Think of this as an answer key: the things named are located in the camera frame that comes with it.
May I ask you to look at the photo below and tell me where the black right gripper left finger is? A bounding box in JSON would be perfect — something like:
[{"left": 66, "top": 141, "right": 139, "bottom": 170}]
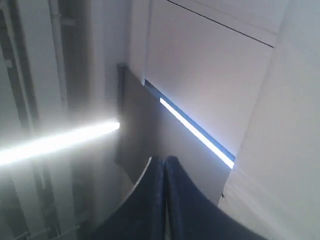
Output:
[{"left": 87, "top": 156, "right": 166, "bottom": 240}]

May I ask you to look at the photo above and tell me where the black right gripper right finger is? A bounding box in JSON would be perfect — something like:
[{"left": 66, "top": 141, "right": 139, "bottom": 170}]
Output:
[{"left": 164, "top": 156, "right": 264, "bottom": 240}]

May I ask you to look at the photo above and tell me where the bright ceiling light strip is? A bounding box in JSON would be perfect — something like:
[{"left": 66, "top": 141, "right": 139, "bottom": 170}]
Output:
[{"left": 158, "top": 97, "right": 235, "bottom": 169}]

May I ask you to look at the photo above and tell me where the ceiling light tube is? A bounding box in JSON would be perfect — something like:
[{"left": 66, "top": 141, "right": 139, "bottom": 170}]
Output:
[{"left": 0, "top": 121, "right": 120, "bottom": 166}]

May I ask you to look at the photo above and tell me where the white ceiling pipe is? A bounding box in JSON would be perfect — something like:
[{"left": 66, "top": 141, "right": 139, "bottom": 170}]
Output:
[{"left": 48, "top": 0, "right": 68, "bottom": 110}]

